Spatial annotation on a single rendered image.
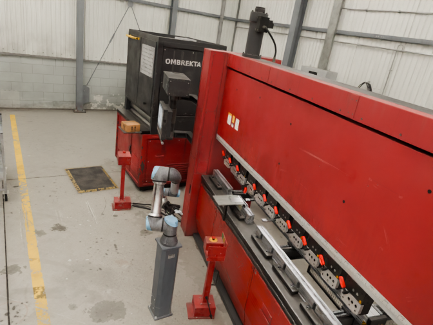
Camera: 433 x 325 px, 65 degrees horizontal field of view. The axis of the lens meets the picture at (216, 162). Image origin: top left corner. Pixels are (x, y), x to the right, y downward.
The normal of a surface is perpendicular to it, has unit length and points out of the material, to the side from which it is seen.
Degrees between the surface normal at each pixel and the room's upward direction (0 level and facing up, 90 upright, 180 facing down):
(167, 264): 90
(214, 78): 90
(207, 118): 90
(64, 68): 90
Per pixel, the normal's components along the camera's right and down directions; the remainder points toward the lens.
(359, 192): -0.93, -0.02
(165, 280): 0.51, 0.39
